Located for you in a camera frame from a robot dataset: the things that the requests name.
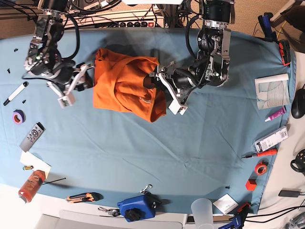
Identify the packaged item with barcode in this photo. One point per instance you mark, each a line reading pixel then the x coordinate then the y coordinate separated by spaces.
pixel 270 140

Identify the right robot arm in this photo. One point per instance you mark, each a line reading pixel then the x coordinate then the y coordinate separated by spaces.
pixel 44 61

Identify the purple tape roll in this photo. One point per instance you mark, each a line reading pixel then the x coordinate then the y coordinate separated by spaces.
pixel 18 117

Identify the white paper card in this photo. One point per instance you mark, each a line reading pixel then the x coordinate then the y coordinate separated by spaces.
pixel 28 159

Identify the teal table cloth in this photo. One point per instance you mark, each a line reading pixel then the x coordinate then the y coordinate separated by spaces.
pixel 184 157

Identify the red black hand tool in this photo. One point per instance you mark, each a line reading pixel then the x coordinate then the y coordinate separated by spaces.
pixel 284 49

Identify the orange black utility knife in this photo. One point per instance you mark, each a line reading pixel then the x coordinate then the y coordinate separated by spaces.
pixel 84 197

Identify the white small card box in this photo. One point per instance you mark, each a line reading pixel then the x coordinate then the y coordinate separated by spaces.
pixel 225 204

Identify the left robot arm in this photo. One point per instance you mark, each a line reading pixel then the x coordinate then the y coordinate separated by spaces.
pixel 211 63

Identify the red spray can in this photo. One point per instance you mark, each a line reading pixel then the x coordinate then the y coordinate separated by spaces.
pixel 31 186

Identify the red screwdriver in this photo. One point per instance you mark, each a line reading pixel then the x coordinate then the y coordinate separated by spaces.
pixel 265 153

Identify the purple glue tube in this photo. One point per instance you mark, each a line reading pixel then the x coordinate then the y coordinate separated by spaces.
pixel 276 114

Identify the translucent plastic cup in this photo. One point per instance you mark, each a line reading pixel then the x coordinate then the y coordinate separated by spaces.
pixel 202 211

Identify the red cube block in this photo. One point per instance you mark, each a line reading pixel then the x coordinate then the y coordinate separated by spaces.
pixel 251 185

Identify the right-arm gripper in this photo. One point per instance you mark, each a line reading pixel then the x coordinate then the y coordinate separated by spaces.
pixel 79 81

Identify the black computer mouse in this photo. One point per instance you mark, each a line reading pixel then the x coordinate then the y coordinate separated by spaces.
pixel 298 105

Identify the blue clamp tool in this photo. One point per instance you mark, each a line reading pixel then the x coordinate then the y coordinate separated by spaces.
pixel 239 219

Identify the blue black box device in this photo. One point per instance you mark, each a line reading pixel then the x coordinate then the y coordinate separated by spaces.
pixel 139 208

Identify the white power strip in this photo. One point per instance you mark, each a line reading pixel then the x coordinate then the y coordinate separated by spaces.
pixel 120 19

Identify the black zip tie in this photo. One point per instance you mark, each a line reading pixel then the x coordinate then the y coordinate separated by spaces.
pixel 49 182

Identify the orange t-shirt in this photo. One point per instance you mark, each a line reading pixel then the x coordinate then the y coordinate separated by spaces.
pixel 118 85

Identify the red tape roll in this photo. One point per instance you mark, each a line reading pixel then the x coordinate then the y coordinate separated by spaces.
pixel 261 168

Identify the metal keyring clip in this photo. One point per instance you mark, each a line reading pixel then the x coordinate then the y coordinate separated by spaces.
pixel 111 212

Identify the black white marker pen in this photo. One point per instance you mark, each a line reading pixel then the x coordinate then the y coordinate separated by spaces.
pixel 16 92

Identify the black power adapter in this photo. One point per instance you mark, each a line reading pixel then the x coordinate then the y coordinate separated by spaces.
pixel 289 193

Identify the left-arm silver gripper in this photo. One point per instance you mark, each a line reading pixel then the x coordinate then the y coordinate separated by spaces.
pixel 164 75

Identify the grey remote control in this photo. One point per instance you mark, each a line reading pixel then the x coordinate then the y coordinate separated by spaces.
pixel 34 134

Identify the patterned booklet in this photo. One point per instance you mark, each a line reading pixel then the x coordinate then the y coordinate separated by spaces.
pixel 272 91

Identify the silver carabiner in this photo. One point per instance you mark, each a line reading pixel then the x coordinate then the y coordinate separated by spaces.
pixel 146 189

